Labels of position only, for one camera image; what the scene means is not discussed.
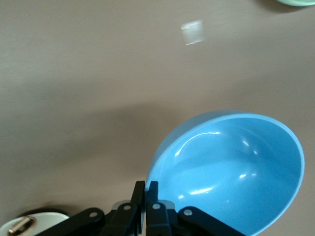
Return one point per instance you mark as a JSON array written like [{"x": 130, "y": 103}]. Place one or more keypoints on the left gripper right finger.
[{"x": 160, "y": 221}]

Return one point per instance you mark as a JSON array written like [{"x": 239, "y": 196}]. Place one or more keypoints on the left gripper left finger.
[{"x": 128, "y": 221}]

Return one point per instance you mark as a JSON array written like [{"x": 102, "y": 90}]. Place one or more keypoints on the blue bowl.
[{"x": 233, "y": 167}]

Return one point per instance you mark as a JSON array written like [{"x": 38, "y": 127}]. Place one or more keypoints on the white round dish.
[{"x": 41, "y": 220}]

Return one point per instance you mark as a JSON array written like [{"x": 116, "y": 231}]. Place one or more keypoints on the pale green plate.
[{"x": 295, "y": 2}]

